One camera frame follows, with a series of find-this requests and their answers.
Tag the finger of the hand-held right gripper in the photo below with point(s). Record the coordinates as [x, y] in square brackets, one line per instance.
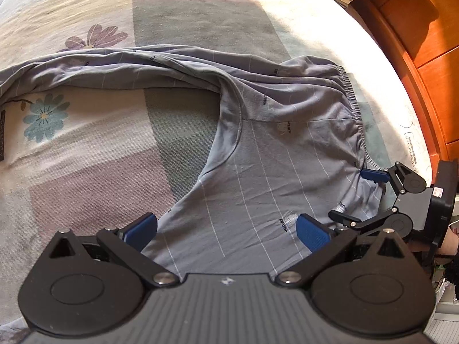
[374, 175]
[344, 218]

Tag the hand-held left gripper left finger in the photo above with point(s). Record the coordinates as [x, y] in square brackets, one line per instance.
[141, 231]

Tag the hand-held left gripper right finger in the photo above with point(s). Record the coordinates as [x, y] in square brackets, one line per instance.
[312, 234]

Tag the grey printed pants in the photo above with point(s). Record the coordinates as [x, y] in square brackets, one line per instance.
[279, 150]

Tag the patchwork floral bed sheet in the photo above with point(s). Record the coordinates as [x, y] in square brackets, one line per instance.
[107, 157]

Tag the wooden headboard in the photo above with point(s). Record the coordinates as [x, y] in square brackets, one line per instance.
[423, 43]

